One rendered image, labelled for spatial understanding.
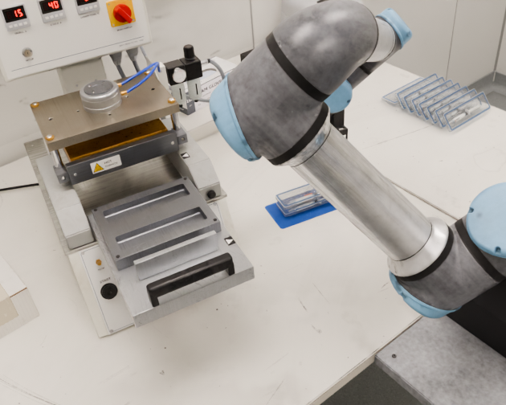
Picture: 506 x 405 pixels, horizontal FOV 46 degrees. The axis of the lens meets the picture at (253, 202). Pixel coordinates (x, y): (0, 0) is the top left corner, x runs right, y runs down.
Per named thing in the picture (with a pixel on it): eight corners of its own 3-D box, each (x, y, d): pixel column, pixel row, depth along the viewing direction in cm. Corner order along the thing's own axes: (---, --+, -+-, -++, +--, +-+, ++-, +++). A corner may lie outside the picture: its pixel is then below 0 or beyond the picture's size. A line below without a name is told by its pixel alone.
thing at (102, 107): (36, 127, 135) (18, 75, 127) (164, 90, 145) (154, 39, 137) (59, 182, 118) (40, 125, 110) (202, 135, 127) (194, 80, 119)
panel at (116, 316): (108, 334, 121) (77, 251, 116) (240, 279, 130) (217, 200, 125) (109, 337, 119) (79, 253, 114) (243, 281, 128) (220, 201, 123)
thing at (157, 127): (57, 137, 131) (44, 99, 125) (151, 108, 138) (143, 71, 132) (75, 176, 119) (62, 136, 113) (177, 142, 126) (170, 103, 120)
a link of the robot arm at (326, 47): (327, -39, 70) (385, -2, 115) (261, 26, 75) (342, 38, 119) (389, 36, 70) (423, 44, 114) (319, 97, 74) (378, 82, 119)
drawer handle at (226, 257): (148, 300, 98) (144, 283, 96) (230, 266, 103) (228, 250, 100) (153, 308, 97) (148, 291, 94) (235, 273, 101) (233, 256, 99)
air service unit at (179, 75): (157, 108, 147) (145, 53, 138) (210, 92, 152) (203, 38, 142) (164, 118, 143) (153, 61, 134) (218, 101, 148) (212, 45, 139)
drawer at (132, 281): (91, 230, 119) (81, 199, 114) (192, 194, 126) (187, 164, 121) (136, 331, 98) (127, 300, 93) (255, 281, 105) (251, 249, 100)
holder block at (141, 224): (94, 218, 116) (91, 208, 114) (189, 185, 122) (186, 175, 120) (118, 271, 104) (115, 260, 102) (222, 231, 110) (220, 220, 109)
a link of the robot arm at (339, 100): (349, 59, 109) (339, 35, 118) (305, 100, 114) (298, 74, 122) (376, 86, 113) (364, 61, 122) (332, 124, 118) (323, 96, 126)
